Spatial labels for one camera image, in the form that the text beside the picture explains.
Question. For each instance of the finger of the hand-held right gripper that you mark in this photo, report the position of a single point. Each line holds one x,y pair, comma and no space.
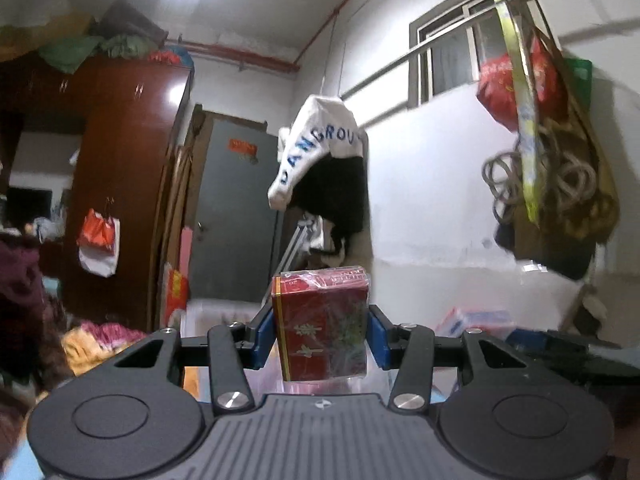
530,342

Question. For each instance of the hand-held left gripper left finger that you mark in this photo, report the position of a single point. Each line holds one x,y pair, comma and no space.
264,337

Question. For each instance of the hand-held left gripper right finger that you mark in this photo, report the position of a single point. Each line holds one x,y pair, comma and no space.
378,340

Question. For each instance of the red box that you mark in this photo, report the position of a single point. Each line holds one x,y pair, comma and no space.
325,330

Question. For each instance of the white plastic storage bin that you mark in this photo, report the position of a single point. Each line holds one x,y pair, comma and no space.
215,312

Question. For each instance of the cardboard piece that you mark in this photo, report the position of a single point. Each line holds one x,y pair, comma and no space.
590,310

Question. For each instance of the blue and white packet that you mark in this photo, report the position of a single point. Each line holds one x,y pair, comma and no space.
475,320

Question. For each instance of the black hanging bag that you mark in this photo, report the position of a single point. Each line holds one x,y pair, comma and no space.
550,255

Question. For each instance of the red gift bag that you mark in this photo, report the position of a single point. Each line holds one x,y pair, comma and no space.
177,295

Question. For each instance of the metal crutches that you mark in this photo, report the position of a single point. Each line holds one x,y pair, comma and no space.
295,245

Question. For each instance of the grey door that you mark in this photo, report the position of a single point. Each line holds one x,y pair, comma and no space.
230,220

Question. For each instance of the brown hanging bag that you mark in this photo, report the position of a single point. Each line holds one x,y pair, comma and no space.
595,210

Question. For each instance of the pink floral cloth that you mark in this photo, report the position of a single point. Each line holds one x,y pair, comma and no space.
110,332

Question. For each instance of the leaning wooden boards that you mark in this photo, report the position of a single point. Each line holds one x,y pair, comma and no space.
172,210

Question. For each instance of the black garment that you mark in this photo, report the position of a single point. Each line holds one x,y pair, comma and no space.
330,190

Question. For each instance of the yellow blanket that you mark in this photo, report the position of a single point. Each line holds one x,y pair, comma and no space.
85,350

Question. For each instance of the yellow-green packet strip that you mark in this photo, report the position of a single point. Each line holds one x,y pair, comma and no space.
527,160

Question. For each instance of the white and orange plastic bag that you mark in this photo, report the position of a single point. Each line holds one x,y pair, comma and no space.
97,255

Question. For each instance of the red door sticker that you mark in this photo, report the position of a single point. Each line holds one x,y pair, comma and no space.
242,149

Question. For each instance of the brown wooden wardrobe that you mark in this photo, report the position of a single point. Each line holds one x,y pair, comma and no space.
125,185

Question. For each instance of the white printed garment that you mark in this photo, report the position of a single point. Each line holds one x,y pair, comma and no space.
320,125

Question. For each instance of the dark red cloth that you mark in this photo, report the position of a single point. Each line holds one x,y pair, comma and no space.
17,285

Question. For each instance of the red plastic bag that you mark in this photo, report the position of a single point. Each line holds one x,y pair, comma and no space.
495,90

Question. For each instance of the green bag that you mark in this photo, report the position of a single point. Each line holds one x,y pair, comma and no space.
580,77

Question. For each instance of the dark monitor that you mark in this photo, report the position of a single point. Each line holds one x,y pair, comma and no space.
27,207

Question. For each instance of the metal hanging rod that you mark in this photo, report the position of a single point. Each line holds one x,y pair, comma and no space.
400,57

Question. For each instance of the dark grey cloth bundle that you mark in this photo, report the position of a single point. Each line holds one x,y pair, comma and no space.
130,20

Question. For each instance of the green cloth bundle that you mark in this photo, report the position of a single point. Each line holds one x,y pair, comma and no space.
70,52

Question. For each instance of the yellow cloth bundle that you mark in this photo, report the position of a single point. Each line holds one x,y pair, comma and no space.
40,35

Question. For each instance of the window with white frame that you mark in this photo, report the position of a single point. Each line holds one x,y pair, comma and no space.
445,60

